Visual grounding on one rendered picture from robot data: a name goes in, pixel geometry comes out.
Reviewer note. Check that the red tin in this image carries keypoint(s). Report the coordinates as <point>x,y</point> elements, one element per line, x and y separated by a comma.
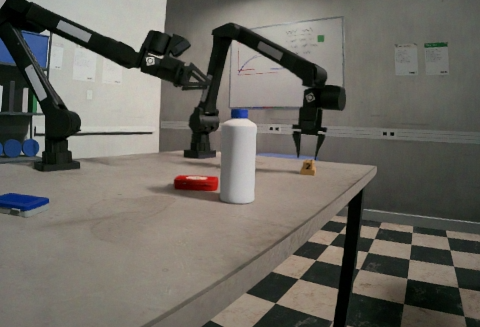
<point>199,183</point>

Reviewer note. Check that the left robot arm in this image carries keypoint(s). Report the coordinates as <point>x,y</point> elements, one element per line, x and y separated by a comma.
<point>332,97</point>

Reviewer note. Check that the white bottle with blue cap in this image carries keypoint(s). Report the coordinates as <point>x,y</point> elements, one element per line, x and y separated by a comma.
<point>238,148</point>

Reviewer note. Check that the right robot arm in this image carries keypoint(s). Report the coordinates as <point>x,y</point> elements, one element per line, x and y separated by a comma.
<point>59,123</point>

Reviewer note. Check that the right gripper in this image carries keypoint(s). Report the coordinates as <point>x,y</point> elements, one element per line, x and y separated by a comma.
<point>169,76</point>

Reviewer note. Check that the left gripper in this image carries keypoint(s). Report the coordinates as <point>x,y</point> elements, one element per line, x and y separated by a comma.
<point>297,137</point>

